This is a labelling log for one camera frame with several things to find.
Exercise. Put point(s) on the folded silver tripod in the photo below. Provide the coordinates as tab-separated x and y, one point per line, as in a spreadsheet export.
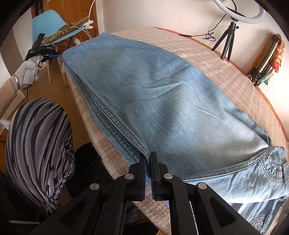
263	59

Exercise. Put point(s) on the left gloved hand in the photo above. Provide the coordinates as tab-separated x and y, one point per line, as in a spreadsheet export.
27	74

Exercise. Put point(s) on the black mini tripod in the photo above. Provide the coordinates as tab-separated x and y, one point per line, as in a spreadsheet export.
229	34

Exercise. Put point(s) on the person's left forearm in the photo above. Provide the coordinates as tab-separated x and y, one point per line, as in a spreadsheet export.
8	93

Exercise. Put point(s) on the white desk lamp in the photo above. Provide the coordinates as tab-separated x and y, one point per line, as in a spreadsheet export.
88	23

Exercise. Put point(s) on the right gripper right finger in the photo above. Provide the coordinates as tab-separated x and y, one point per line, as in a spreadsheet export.
194	209

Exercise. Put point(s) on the light blue denim jeans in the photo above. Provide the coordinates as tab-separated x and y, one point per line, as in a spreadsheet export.
146	99

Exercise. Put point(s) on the pink plaid bed blanket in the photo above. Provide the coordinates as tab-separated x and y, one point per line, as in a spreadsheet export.
229	79

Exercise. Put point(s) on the white ring light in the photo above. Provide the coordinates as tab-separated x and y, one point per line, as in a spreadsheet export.
239	16

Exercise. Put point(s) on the leopard print cushion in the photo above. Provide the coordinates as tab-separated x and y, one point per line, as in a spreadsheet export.
64	30

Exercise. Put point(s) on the light blue chair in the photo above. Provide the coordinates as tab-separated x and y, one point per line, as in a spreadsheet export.
48	23

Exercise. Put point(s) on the wooden door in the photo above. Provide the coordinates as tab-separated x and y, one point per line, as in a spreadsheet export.
72	11

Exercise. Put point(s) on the orange floral scarf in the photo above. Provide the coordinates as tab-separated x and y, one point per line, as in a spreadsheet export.
276	61

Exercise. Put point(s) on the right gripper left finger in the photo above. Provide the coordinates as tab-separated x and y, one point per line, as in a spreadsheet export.
100	209

